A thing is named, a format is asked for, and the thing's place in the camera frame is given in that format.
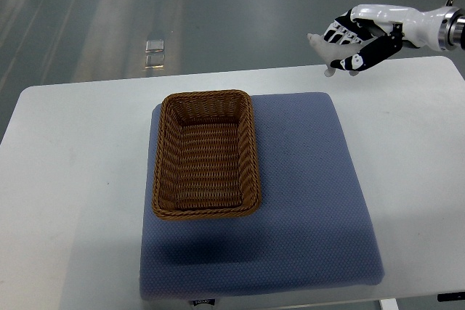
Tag brown wicker basket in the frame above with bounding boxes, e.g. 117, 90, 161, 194
152, 89, 262, 221

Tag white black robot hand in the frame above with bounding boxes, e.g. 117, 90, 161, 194
323, 4, 451, 76

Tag white bear figurine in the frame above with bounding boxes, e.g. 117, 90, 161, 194
307, 33, 363, 77

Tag metal floor plate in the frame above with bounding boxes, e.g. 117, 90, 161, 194
145, 39, 165, 69

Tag blue padded mat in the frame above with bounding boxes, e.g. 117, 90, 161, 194
139, 92, 384, 301

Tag white table leg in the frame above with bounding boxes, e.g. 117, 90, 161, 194
379, 298, 400, 310

